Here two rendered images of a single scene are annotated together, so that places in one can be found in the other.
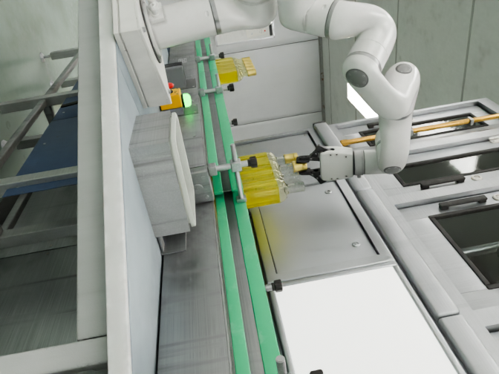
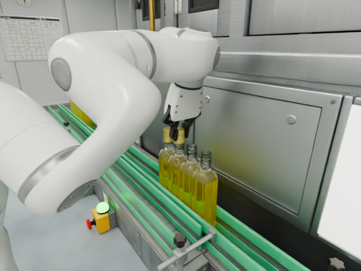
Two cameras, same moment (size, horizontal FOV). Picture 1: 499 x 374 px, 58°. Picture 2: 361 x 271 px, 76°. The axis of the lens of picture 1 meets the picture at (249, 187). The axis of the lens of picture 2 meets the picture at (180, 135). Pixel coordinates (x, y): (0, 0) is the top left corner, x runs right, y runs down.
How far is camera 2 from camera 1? 0.89 m
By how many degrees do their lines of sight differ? 24
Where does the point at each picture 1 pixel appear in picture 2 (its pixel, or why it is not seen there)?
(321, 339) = not seen: outside the picture
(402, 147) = (195, 54)
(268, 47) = (68, 23)
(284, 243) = (258, 178)
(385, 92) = (109, 149)
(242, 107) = not seen: hidden behind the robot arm
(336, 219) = (245, 115)
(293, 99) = (105, 11)
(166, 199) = not seen: outside the picture
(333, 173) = (195, 106)
